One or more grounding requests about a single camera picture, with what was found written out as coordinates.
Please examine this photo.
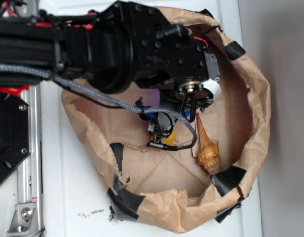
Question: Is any aluminium extrusion rail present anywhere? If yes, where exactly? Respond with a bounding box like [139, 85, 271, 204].
[6, 86, 45, 237]

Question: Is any grey braided cable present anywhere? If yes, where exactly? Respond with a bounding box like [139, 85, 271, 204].
[0, 63, 198, 152]

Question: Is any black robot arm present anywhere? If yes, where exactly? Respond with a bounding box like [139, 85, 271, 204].
[0, 0, 221, 114]

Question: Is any blue sponge block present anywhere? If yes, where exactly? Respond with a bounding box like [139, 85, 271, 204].
[182, 110, 191, 121]

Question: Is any crumpled brown paper bag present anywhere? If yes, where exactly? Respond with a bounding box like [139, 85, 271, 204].
[62, 7, 271, 233]

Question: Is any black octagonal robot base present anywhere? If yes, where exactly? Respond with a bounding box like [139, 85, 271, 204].
[0, 92, 30, 186]

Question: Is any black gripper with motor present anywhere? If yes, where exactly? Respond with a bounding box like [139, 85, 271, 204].
[128, 2, 221, 121]

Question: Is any yellow rubber duck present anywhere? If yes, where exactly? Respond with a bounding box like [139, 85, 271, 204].
[162, 129, 176, 145]

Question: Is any orange conch seashell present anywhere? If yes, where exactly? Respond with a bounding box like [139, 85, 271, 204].
[196, 113, 219, 174]

